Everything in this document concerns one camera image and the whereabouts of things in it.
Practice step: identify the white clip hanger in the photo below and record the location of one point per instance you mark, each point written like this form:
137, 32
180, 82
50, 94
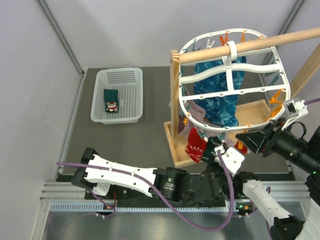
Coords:
178, 91

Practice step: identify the green reindeer sock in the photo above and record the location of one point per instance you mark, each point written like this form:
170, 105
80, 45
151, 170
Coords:
111, 100

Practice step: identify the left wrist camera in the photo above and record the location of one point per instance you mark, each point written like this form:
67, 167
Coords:
231, 157

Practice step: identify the blue patterned cloth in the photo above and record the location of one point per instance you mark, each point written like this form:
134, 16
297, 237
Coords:
220, 111

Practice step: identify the red patterned sock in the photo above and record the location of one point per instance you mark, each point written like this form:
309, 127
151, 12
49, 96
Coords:
196, 144
241, 147

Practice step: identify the mauve cloth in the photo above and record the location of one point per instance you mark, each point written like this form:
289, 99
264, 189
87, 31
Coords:
198, 113

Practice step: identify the wooden rack stand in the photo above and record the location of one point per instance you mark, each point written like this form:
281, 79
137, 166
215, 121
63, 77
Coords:
252, 112

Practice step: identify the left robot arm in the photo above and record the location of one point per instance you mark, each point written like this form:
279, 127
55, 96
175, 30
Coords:
136, 187

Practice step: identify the white plastic basket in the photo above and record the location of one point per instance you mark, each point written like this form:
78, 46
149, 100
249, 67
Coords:
129, 82

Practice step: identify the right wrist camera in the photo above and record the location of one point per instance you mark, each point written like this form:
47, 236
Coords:
295, 109

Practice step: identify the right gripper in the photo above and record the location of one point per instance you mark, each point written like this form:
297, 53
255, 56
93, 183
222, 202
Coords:
272, 129

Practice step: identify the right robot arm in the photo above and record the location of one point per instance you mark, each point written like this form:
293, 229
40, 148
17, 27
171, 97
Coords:
282, 224

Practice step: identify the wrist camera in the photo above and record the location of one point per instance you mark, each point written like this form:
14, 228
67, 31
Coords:
295, 109
231, 157

